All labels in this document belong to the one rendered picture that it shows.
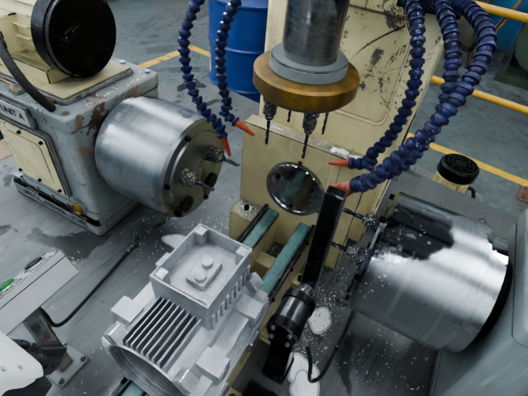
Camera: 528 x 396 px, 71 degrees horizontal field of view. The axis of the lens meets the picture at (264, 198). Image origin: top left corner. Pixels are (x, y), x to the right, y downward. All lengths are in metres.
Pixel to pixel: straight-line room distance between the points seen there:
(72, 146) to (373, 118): 0.66
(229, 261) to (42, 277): 0.30
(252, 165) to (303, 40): 0.40
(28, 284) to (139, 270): 0.37
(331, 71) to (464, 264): 0.36
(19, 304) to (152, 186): 0.31
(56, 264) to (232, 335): 0.31
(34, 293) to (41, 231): 0.49
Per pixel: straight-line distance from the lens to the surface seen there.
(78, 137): 0.90
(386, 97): 0.84
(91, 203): 1.01
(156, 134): 0.80
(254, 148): 0.87
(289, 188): 0.88
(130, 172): 0.83
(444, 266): 0.66
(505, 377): 0.73
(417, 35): 0.63
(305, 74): 0.59
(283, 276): 0.82
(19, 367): 0.42
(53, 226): 1.16
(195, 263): 0.60
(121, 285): 0.98
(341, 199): 0.53
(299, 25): 0.60
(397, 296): 0.66
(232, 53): 2.69
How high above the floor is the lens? 1.59
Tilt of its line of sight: 43 degrees down
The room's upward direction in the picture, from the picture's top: 7 degrees clockwise
